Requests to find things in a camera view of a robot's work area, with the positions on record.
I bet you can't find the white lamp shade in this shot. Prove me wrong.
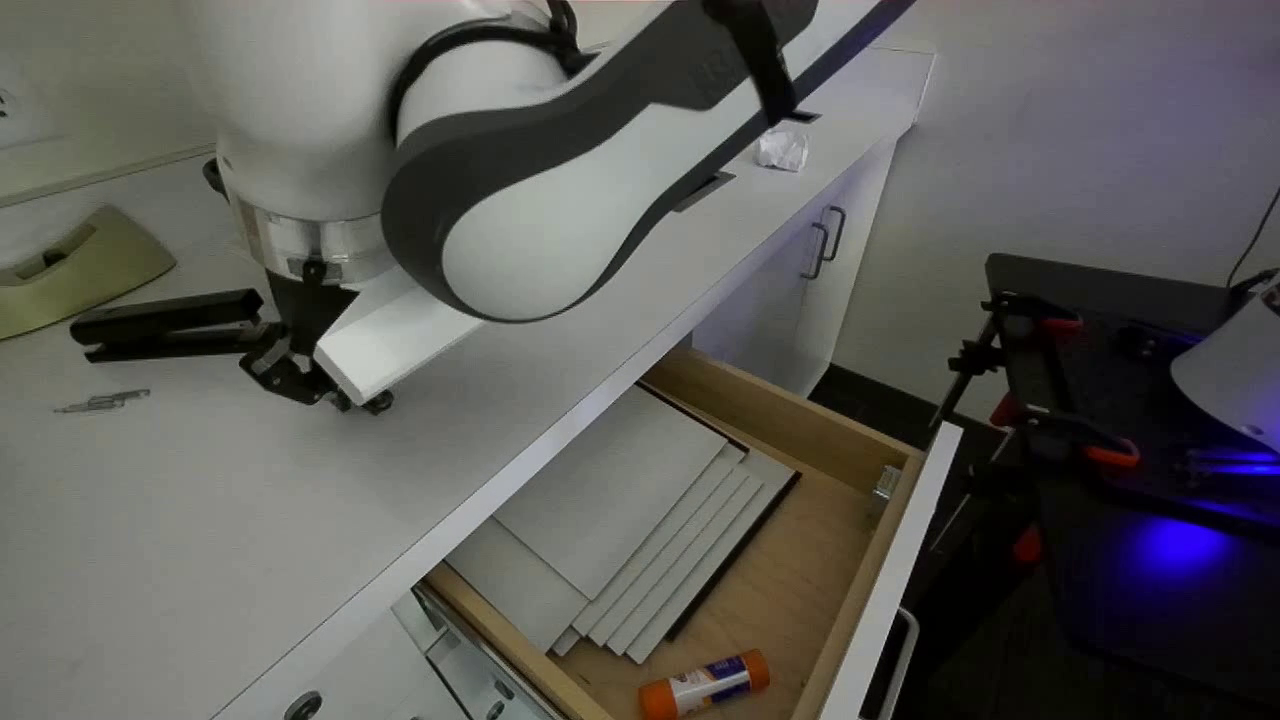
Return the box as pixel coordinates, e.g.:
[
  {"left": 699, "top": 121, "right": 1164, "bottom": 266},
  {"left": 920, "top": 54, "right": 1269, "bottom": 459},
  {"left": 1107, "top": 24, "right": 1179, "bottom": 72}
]
[{"left": 1169, "top": 281, "right": 1280, "bottom": 455}]

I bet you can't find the thin black cable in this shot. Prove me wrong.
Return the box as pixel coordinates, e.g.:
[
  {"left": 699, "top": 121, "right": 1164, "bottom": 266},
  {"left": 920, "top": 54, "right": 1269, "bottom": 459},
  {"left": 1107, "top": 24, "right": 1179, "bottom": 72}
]
[{"left": 1218, "top": 181, "right": 1280, "bottom": 290}]

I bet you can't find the black work table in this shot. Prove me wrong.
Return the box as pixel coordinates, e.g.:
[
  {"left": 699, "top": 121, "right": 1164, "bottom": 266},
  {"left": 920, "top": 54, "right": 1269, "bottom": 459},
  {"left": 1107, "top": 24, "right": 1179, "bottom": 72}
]
[{"left": 980, "top": 252, "right": 1280, "bottom": 535}]

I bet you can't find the white drawer front handle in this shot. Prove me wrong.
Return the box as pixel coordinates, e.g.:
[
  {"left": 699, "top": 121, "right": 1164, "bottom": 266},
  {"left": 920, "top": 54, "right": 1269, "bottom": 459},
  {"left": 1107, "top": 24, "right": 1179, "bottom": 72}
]
[{"left": 871, "top": 609, "right": 922, "bottom": 720}]

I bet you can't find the large grey sheet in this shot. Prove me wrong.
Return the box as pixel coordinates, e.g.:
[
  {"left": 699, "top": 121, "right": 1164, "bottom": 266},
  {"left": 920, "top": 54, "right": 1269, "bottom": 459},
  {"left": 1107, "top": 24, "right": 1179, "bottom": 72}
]
[{"left": 487, "top": 382, "right": 743, "bottom": 609}]

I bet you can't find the grey cabinet door handle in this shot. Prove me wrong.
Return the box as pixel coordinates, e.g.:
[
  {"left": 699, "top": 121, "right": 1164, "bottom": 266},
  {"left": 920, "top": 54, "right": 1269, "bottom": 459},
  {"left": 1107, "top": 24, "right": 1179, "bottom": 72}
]
[{"left": 796, "top": 205, "right": 852, "bottom": 283}]

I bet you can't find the wooden drawer with white front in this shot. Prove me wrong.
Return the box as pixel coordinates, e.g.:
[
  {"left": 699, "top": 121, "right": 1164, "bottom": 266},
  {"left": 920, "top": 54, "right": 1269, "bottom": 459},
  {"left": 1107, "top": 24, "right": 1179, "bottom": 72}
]
[{"left": 412, "top": 346, "right": 966, "bottom": 720}]

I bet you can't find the small crumpled white paper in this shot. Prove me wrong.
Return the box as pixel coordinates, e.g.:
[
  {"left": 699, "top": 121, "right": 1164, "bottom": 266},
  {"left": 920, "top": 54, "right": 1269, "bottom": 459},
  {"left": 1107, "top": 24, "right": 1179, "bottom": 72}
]
[{"left": 752, "top": 123, "right": 813, "bottom": 174}]

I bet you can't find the white cabinet door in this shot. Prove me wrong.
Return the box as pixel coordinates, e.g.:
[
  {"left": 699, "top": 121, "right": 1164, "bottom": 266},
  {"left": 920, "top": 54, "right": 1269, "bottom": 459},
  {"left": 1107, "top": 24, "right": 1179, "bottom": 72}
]
[{"left": 686, "top": 136, "right": 894, "bottom": 400}]

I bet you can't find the red handled clamp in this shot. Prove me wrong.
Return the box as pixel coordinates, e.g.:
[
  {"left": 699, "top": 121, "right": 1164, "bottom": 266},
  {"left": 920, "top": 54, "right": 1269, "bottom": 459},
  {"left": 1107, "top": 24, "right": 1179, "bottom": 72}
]
[
  {"left": 990, "top": 290, "right": 1091, "bottom": 344},
  {"left": 1017, "top": 402, "right": 1147, "bottom": 481}
]

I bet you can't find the black tripod stand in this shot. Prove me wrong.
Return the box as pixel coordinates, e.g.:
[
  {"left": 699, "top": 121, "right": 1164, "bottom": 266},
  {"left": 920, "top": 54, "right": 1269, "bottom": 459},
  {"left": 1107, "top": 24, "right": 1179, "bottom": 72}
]
[{"left": 931, "top": 290, "right": 1020, "bottom": 430}]

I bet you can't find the orange capped glue stick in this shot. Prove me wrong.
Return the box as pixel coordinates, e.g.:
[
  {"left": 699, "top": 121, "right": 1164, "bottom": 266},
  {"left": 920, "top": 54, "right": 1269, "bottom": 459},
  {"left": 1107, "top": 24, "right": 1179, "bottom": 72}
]
[{"left": 637, "top": 646, "right": 770, "bottom": 720}]

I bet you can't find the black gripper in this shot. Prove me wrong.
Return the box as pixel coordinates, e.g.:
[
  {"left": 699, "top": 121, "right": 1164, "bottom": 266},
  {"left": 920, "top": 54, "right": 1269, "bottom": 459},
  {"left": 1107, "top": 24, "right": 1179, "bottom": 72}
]
[{"left": 237, "top": 263, "right": 367, "bottom": 406}]

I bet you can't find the black stapler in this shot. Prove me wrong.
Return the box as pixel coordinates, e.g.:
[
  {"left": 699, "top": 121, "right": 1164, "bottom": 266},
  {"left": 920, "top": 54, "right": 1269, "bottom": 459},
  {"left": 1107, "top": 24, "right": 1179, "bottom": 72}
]
[{"left": 63, "top": 283, "right": 273, "bottom": 368}]

